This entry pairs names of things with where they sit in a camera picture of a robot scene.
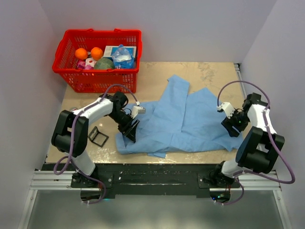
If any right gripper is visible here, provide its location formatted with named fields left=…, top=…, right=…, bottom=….
left=222, top=108, right=250, bottom=137

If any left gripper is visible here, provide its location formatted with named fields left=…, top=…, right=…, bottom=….
left=108, top=111, right=140, bottom=143

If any light blue shirt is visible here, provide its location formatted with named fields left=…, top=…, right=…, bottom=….
left=115, top=75, right=243, bottom=157

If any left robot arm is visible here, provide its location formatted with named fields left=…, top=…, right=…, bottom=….
left=51, top=92, right=145, bottom=187

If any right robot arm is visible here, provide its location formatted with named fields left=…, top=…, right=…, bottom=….
left=198, top=93, right=285, bottom=188

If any green melon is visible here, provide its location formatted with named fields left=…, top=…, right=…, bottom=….
left=94, top=57, right=115, bottom=70

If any blue plastic bag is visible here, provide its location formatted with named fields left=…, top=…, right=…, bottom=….
left=111, top=44, right=136, bottom=69

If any pink snack packet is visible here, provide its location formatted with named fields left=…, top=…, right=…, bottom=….
left=76, top=58, right=97, bottom=70

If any red plastic basket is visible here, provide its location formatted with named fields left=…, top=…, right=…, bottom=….
left=52, top=29, right=142, bottom=93

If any white blue box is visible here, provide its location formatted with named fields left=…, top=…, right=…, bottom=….
left=103, top=45, right=137, bottom=59

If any orange fruit right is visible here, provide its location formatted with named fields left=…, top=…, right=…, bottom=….
left=91, top=47, right=103, bottom=60

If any orange fruit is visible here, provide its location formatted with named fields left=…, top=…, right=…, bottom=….
left=74, top=48, right=88, bottom=60
left=91, top=47, right=103, bottom=60

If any orange fruit left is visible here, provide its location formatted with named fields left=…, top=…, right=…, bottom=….
left=74, top=48, right=88, bottom=60

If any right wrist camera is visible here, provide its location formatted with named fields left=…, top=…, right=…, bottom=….
left=217, top=102, right=236, bottom=119

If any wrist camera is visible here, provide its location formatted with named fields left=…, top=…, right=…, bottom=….
left=131, top=101, right=146, bottom=118
left=217, top=102, right=236, bottom=119

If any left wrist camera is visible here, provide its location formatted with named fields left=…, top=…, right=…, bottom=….
left=131, top=101, right=146, bottom=118

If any black picture frame stand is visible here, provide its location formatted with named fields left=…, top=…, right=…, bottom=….
left=88, top=126, right=109, bottom=148

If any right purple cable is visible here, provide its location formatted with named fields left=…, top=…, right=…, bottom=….
left=215, top=80, right=296, bottom=206

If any purple cable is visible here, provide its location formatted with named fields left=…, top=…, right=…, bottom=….
left=215, top=80, right=296, bottom=206
left=53, top=83, right=140, bottom=205

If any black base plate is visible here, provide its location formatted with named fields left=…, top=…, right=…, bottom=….
left=41, top=164, right=265, bottom=201

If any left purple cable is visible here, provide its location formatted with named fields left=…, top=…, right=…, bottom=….
left=53, top=83, right=140, bottom=205

